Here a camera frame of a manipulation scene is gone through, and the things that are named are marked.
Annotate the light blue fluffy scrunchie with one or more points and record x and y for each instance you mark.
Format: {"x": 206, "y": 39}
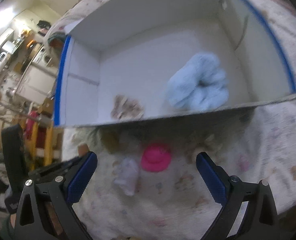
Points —
{"x": 200, "y": 85}

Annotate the pink round toy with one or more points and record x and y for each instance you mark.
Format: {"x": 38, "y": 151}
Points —
{"x": 156, "y": 157}

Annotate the person's left hand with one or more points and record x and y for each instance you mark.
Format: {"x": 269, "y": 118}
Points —
{"x": 12, "y": 220}

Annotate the beige lace scrunchie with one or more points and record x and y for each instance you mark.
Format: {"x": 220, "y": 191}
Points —
{"x": 126, "y": 108}

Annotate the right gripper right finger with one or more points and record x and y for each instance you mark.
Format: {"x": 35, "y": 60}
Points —
{"x": 260, "y": 219}

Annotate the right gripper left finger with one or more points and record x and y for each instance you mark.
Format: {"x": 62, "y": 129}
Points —
{"x": 45, "y": 209}

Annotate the patterned white bed sheet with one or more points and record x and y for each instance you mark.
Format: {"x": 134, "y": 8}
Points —
{"x": 259, "y": 143}

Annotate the cream lace scrunchie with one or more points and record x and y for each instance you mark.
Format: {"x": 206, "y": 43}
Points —
{"x": 203, "y": 143}

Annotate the blue white cardboard box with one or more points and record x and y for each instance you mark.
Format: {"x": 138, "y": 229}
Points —
{"x": 133, "y": 47}

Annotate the white kitchen cabinet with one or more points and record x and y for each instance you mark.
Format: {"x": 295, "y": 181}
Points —
{"x": 35, "y": 85}

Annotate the white washing machine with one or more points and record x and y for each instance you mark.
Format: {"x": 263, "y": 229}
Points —
{"x": 43, "y": 65}

